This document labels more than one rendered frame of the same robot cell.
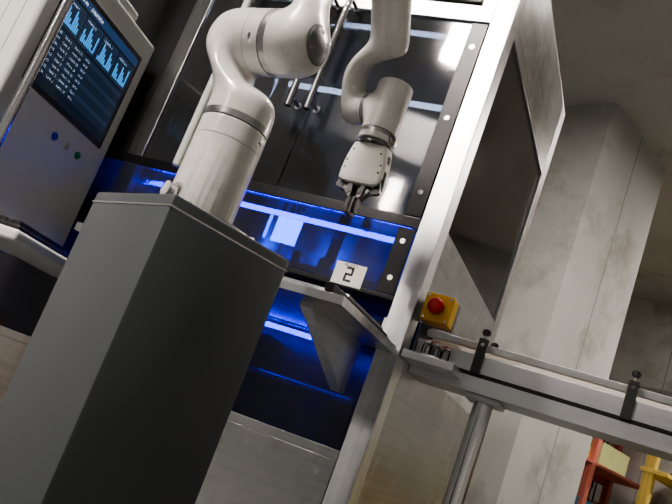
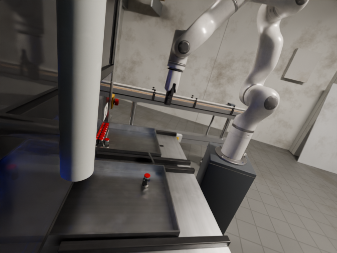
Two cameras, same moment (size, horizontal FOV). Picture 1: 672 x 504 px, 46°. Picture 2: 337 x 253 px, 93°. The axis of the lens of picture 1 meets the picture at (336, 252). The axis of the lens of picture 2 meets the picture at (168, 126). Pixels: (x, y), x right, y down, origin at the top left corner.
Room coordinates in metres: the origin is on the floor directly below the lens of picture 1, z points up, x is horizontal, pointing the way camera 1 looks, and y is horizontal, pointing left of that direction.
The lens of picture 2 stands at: (2.19, 0.63, 1.29)
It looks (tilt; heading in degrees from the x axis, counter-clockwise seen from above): 22 degrees down; 229
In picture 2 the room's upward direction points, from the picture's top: 15 degrees clockwise
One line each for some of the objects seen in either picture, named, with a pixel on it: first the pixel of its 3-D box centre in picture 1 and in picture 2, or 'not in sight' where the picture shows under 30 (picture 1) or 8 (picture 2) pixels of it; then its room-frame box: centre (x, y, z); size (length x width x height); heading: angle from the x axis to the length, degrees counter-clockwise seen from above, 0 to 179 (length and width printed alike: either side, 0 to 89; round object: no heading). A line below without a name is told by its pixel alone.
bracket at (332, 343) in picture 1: (323, 350); not in sight; (1.78, -0.05, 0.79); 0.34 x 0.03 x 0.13; 155
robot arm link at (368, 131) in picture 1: (377, 140); (176, 66); (1.69, 0.00, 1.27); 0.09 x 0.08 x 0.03; 65
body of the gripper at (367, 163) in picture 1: (367, 164); (173, 79); (1.69, 0.00, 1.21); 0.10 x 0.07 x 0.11; 65
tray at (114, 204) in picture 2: not in sight; (114, 193); (2.03, 0.30, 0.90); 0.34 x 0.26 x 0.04; 155
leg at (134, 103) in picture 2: not in sight; (130, 132); (1.44, -0.85, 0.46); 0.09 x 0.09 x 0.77; 65
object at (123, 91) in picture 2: not in sight; (173, 99); (1.07, -0.69, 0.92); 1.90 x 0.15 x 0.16; 155
